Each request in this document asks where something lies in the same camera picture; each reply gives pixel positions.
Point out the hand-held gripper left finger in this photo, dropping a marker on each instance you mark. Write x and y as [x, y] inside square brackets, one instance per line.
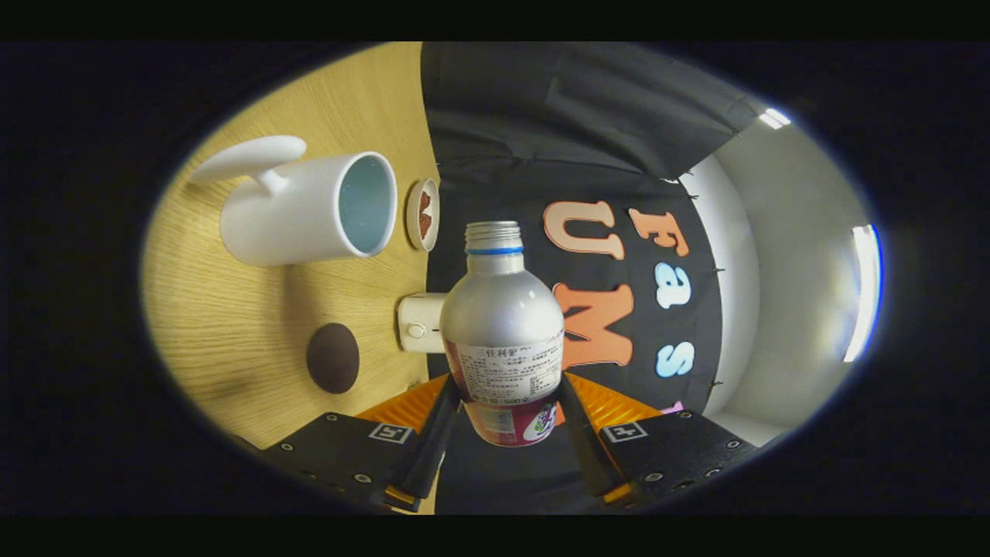
[433, 449]

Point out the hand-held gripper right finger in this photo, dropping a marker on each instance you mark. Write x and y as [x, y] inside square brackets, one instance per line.
[588, 449]

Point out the round brown coaster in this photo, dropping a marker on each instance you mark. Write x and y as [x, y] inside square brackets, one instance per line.
[332, 358]

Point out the silver juice bottle red label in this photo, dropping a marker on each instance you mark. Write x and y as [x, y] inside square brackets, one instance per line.
[503, 325]

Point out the white toaster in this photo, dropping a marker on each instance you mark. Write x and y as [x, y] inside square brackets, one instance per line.
[418, 321]

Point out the red food piece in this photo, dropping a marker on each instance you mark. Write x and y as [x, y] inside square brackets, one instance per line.
[425, 225]
[424, 203]

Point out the white plate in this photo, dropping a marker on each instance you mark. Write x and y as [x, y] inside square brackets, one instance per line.
[413, 216]

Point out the wooden table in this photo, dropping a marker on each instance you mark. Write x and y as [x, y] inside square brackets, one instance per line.
[232, 325]

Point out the large ceiling light panel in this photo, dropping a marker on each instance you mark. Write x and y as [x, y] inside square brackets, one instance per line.
[865, 294]

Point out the black backdrop cloth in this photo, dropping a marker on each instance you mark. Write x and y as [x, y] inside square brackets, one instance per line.
[580, 116]

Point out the small ceiling light strip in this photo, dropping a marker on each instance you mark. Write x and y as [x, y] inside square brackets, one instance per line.
[773, 117]

